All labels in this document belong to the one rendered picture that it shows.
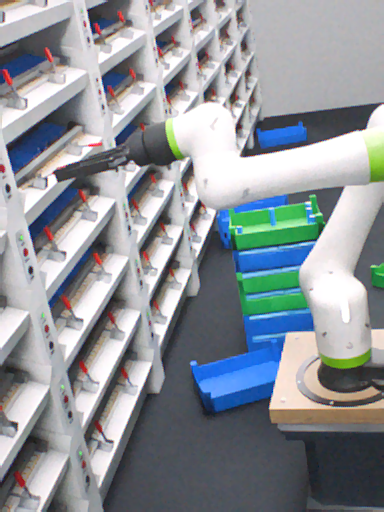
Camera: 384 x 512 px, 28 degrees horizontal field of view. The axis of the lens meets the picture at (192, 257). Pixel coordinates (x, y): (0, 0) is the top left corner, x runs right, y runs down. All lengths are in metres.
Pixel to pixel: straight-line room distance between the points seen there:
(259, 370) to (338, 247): 0.82
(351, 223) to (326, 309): 0.24
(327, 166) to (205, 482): 0.97
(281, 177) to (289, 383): 0.55
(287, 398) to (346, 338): 0.21
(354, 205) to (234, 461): 0.81
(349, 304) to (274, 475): 0.61
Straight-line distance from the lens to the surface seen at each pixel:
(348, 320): 1.80
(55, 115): 2.30
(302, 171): 1.65
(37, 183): 1.86
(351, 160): 1.66
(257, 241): 2.52
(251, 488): 2.16
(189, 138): 1.69
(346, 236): 1.91
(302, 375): 1.96
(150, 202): 2.79
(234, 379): 2.59
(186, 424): 2.44
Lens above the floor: 1.38
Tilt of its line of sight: 23 degrees down
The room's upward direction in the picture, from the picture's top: 10 degrees counter-clockwise
